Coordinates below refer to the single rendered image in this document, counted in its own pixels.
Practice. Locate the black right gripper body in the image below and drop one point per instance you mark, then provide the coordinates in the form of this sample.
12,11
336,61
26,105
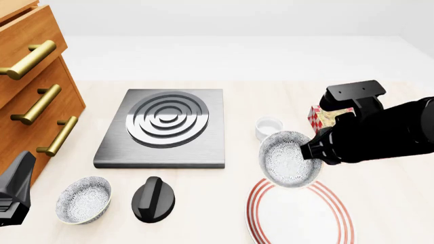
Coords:
328,146

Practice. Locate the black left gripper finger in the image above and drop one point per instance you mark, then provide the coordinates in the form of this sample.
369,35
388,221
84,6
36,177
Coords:
22,172

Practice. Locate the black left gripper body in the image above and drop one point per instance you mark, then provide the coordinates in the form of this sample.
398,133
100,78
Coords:
12,211

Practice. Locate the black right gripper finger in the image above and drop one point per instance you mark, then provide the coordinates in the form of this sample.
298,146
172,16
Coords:
313,151

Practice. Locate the patterned grey bowl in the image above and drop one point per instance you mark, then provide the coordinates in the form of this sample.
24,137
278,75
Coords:
83,200
283,162

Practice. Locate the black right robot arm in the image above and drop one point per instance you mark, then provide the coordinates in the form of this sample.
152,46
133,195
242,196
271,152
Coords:
383,134

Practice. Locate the small white ramekin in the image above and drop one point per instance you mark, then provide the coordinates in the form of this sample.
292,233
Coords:
268,125

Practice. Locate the flat black plate on stalk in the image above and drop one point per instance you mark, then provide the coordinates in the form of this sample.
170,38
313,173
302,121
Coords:
356,90

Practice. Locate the white plate with red rings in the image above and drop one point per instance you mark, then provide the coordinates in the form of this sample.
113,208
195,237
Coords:
298,216

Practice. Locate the flat stove plate with rings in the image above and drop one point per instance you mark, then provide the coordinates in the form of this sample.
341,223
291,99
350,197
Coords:
112,152

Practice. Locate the red checked food box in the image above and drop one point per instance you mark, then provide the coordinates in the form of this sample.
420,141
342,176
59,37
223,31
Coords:
313,119

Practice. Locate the round black stove knob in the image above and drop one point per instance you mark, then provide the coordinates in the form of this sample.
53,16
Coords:
152,200

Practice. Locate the large wooden drawer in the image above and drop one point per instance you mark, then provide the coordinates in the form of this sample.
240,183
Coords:
40,28

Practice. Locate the wooden drawer cabinet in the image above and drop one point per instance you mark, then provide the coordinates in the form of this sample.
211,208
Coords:
13,6

